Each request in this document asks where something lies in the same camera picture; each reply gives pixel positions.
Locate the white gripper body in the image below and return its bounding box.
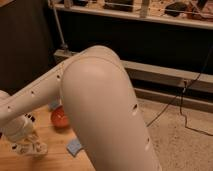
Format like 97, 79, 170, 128
0, 116, 34, 142

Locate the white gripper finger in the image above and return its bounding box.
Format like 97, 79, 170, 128
29, 135, 48, 156
12, 143, 28, 155

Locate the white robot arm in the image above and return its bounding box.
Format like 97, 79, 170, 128
0, 45, 162, 171

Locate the red bowl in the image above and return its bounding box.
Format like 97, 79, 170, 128
50, 106, 69, 129

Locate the blue-grey round object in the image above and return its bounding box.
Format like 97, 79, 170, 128
48, 99, 60, 111

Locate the metal stand pole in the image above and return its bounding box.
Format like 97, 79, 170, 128
50, 0, 68, 52

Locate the white shelf ledge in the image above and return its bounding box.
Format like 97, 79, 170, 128
55, 3, 213, 30

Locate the black cable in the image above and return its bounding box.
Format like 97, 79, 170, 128
145, 43, 213, 138

